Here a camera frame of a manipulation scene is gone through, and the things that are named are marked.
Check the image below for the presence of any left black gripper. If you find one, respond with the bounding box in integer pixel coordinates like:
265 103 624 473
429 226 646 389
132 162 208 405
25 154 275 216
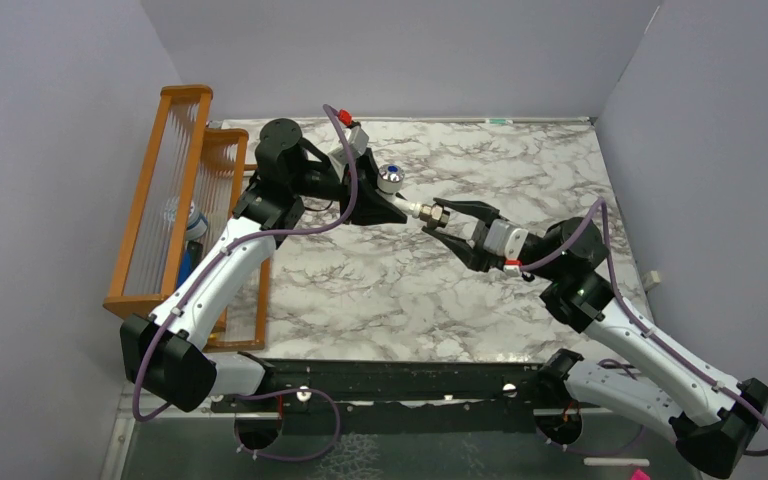
289 147 410 226

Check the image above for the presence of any white plastic water faucet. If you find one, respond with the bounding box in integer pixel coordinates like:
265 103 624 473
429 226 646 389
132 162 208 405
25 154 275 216
376 164 422 219

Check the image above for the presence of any silver hex nut fitting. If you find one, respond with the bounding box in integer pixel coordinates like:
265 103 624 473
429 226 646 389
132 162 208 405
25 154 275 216
418 203 450 229

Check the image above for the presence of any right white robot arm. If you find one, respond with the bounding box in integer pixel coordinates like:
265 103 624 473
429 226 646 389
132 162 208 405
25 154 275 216
426 198 768 479

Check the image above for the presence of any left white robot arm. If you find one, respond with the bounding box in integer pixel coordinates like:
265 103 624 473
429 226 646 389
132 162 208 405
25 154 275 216
120 118 415 412

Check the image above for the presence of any orange wooden dish rack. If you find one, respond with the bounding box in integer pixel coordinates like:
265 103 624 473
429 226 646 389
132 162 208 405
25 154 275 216
103 84 256 319

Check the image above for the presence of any white chalk stick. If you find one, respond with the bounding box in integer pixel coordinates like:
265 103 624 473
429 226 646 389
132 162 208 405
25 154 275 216
583 457 650 468

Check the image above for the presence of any pink paper scrap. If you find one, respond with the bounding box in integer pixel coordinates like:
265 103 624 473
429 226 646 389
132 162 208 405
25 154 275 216
630 469 651 480

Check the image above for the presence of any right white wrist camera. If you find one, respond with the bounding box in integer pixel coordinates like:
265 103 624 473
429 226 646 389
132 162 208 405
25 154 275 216
481 219 528 277

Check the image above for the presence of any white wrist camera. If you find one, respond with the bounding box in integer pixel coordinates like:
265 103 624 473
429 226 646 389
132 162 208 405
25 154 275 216
328 126 369 169
481 219 528 277

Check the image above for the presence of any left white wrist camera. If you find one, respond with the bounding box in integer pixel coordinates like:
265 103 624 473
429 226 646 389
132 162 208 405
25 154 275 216
328 126 369 169

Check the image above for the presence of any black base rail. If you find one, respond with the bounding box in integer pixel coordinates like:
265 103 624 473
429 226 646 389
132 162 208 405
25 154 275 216
210 359 584 440

